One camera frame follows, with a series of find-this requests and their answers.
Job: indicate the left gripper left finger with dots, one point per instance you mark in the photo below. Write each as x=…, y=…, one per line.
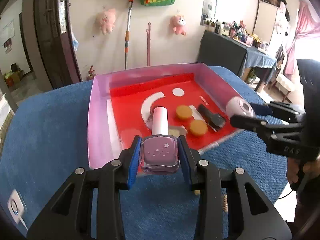
x=68, y=213

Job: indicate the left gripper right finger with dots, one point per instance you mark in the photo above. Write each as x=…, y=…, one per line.
x=251, y=215

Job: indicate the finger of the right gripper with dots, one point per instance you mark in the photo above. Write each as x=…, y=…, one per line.
x=281, y=110
x=261, y=127

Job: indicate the gold studded cylinder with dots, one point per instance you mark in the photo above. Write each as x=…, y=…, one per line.
x=224, y=203

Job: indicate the pink round gadget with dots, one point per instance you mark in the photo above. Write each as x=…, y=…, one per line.
x=239, y=106

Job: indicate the orange round puck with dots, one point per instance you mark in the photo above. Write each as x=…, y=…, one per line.
x=184, y=112
x=198, y=128

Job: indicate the purple nail polish bottle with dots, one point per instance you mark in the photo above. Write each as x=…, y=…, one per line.
x=159, y=151

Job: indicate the brown square compact case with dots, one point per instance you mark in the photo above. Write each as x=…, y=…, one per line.
x=177, y=131

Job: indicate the green and orange toy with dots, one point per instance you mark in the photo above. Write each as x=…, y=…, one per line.
x=197, y=192

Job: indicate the person's right hand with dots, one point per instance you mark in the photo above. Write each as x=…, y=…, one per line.
x=297, y=170

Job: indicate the side table with blue cloth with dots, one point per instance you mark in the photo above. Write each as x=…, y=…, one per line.
x=217, y=50

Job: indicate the red Miniso paper liner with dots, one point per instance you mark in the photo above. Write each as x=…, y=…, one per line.
x=133, y=104

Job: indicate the purple cardboard tray box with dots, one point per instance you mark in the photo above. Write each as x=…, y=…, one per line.
x=103, y=140

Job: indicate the blue textured table cloth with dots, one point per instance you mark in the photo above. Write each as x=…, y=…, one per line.
x=47, y=140

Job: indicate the white wardrobe cabinet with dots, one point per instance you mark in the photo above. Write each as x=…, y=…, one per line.
x=270, y=24

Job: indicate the pink curtain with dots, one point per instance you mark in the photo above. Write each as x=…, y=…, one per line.
x=307, y=27

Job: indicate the cosmetics clutter on table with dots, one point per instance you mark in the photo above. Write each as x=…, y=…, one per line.
x=237, y=32

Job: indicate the white charger puck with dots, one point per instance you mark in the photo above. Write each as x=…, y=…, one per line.
x=16, y=206

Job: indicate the pink plush toy right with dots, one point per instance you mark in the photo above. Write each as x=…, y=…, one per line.
x=178, y=23

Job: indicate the pink plush toy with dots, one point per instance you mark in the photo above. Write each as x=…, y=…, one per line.
x=178, y=23
x=106, y=21

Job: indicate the mop with orange grip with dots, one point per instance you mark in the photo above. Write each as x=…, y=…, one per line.
x=127, y=33

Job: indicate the pink plush toy left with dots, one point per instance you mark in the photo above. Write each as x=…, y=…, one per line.
x=106, y=21

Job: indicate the dark wooden door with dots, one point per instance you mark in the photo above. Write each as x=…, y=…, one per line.
x=54, y=37

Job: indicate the wall mirror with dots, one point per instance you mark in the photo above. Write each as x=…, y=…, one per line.
x=210, y=12

